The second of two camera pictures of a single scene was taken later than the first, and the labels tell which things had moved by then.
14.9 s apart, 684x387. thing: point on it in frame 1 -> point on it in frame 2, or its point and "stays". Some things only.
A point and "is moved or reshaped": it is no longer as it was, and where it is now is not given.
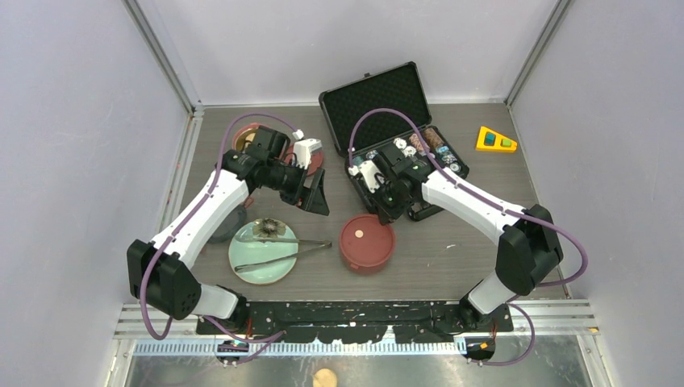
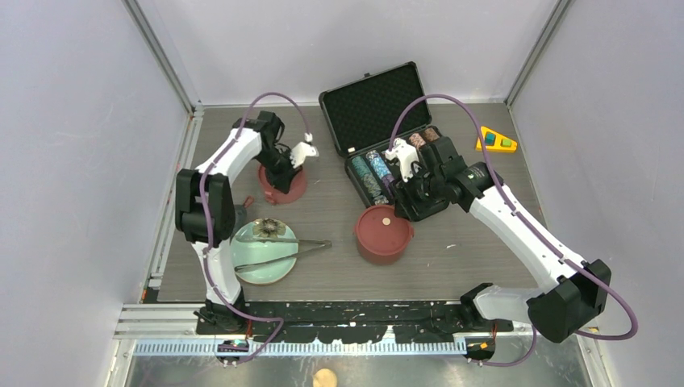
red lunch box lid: (315, 160) is moved or reshaped
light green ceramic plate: (242, 253) stays
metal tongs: (243, 267) stays
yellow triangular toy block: (489, 140) stays
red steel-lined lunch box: (366, 245) is moved or reshaped
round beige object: (325, 377) stays
